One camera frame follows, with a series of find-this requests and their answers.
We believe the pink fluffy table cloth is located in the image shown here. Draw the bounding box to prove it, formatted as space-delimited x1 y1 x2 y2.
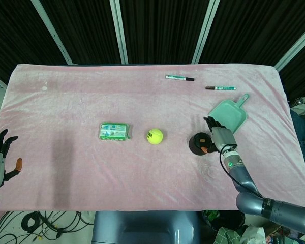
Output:
0 63 305 211

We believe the white frame pole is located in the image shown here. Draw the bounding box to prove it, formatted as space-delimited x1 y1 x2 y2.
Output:
30 0 73 65
274 21 305 72
109 0 129 64
192 0 221 64

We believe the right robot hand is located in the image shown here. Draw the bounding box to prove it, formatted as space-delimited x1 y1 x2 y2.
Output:
201 115 238 155

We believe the black floor cable bundle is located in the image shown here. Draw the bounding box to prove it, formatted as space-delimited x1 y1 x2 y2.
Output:
0 210 95 244

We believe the white crumpled plastic bag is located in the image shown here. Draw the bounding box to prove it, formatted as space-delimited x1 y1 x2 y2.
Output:
241 225 267 244

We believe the black teapot lid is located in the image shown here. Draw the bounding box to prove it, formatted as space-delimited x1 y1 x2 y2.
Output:
195 133 211 148

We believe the grey blue robot torso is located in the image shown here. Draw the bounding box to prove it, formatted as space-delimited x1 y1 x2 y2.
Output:
91 210 201 244

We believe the yellow tennis ball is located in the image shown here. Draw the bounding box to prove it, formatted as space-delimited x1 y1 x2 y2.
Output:
146 128 164 145

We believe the blue denim fabric pile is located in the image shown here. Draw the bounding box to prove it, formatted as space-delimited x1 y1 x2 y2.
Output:
290 96 305 190

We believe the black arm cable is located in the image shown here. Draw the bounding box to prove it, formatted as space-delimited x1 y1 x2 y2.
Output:
219 144 266 199

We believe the black coiled cable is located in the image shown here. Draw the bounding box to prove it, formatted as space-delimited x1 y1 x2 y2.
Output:
21 212 43 231

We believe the green tissue pack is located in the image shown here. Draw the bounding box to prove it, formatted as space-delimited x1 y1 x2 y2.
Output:
99 123 132 141

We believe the mint green dustpan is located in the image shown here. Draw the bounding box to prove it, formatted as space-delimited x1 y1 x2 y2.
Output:
208 93 250 135

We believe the green plaid bag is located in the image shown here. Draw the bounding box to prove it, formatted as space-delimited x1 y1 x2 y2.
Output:
213 226 245 244

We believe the green white marker pen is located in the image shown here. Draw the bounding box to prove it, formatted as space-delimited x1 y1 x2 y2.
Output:
165 74 195 82
205 86 237 91

